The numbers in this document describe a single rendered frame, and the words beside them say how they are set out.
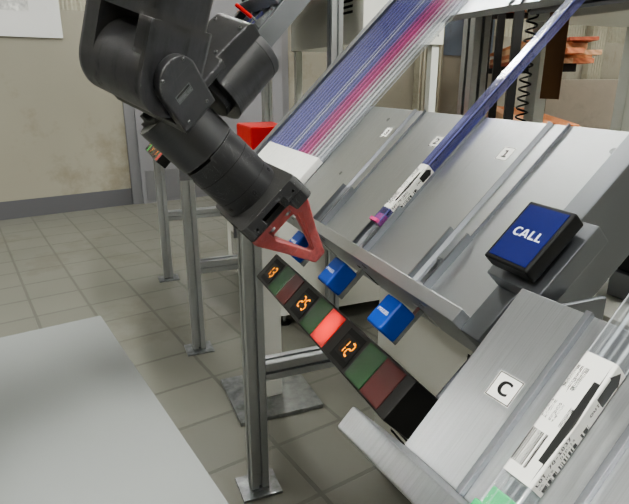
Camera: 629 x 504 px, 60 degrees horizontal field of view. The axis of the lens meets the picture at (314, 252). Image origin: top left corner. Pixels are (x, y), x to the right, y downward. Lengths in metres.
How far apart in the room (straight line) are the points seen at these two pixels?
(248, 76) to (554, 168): 0.26
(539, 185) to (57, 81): 3.74
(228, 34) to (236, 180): 0.12
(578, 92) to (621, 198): 6.29
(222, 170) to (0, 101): 3.58
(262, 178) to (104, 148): 3.66
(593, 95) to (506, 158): 6.12
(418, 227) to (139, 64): 0.29
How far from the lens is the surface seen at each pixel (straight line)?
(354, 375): 0.48
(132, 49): 0.40
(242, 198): 0.47
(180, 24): 0.40
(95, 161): 4.12
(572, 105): 6.76
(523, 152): 0.52
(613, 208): 0.44
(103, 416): 0.55
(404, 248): 0.52
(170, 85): 0.40
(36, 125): 4.04
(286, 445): 1.46
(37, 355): 0.68
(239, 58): 0.48
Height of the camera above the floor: 0.89
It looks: 18 degrees down
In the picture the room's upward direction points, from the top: straight up
